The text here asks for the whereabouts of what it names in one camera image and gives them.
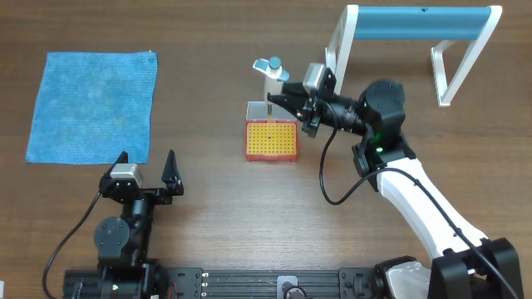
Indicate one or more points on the blue cloth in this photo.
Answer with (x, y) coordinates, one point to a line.
(91, 108)

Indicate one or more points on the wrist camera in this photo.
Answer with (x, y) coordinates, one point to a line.
(313, 76)
(124, 171)

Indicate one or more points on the mounting rail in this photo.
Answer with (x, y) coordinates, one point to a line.
(249, 284)

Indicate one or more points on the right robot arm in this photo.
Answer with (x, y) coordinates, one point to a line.
(424, 207)

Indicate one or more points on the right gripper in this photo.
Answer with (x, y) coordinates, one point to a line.
(313, 116)

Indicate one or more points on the white pipette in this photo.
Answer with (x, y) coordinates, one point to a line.
(272, 85)

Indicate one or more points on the red and yellow tip box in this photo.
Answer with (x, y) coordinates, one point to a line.
(270, 141)

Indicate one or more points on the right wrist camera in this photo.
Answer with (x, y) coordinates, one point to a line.
(313, 76)

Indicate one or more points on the white and blue stand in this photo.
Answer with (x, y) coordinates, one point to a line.
(415, 23)

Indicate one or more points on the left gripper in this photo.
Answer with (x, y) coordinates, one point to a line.
(124, 193)

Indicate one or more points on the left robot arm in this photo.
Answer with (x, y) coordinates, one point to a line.
(111, 236)

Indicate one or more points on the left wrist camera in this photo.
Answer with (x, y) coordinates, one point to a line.
(124, 171)

